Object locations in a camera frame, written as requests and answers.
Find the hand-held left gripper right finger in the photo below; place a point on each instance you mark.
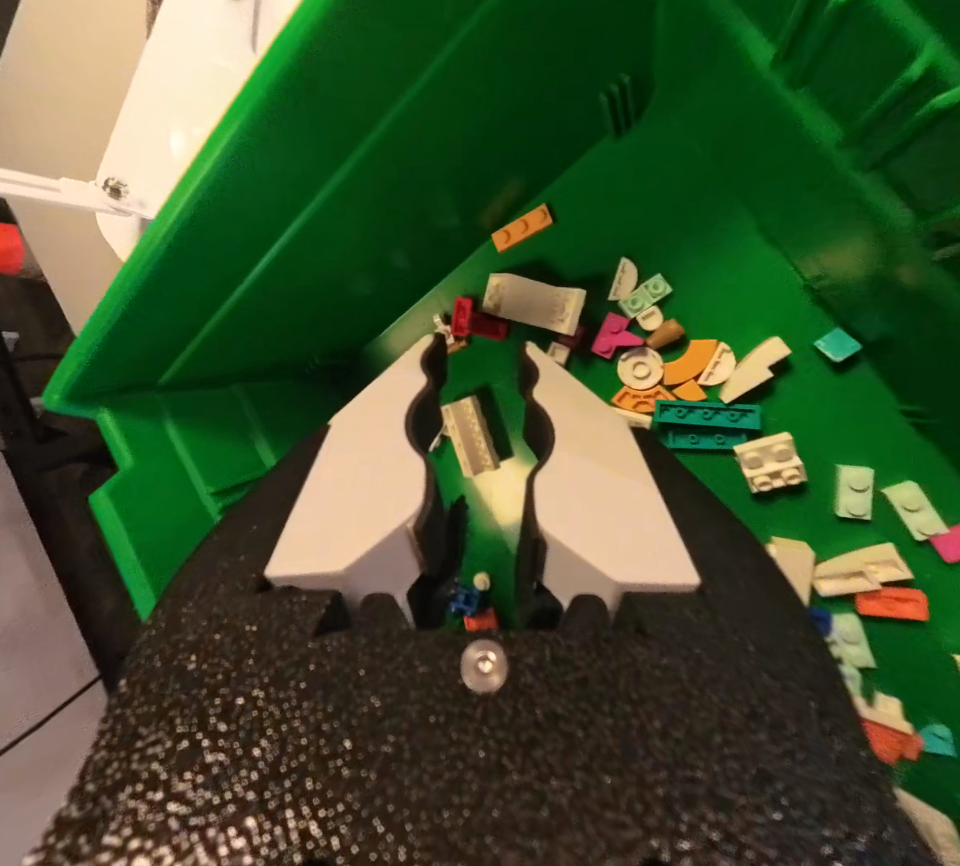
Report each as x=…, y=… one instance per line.
x=615, y=506

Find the pile of toy bricks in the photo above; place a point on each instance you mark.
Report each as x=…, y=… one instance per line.
x=690, y=386

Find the red cup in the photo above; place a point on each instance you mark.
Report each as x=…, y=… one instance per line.
x=9, y=249

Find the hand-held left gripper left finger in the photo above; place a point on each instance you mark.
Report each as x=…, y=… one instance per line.
x=345, y=506

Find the green plastic bin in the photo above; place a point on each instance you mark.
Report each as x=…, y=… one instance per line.
x=450, y=130

